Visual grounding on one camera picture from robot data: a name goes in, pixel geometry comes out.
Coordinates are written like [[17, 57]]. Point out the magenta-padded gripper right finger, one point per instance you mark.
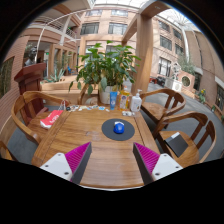
[[165, 165]]

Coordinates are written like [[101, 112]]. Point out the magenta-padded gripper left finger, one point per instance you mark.
[[58, 165]]

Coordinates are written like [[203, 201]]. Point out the blue and white computer mouse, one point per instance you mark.
[[118, 128]]

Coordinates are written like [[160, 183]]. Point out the round dark grey mouse pad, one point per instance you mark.
[[108, 131]]

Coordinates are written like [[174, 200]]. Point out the wooden armchair with notebook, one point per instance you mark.
[[186, 116]]

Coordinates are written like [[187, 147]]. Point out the empty wooden armchair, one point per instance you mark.
[[155, 111]]

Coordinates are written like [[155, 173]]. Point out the small clear plastic packet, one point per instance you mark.
[[128, 113]]

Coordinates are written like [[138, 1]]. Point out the white pump dispenser bottle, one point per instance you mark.
[[136, 103]]

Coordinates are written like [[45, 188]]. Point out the wooden armchair with red packet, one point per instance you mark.
[[20, 107]]

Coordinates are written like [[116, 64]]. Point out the wooden chair behind plant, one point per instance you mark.
[[81, 95]]

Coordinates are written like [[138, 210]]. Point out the yellow dish soap bottle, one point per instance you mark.
[[124, 100]]

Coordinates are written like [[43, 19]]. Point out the long wooden planter box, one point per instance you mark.
[[60, 86]]

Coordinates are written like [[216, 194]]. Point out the yellow flowering plant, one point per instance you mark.
[[202, 95]]

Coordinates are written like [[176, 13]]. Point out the blue squeeze tube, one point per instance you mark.
[[113, 100]]

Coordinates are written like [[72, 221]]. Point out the brick planter with round medallion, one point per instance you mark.
[[186, 81]]

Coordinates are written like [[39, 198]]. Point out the spiky agave plant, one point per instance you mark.
[[55, 76]]

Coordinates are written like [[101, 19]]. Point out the dark red wooden lectern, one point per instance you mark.
[[31, 78]]

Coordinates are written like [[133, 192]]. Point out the white stone statue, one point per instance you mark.
[[176, 70]]

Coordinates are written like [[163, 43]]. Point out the large potted green plant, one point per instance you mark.
[[106, 66]]

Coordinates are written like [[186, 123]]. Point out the dark bust statue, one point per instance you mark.
[[31, 56]]

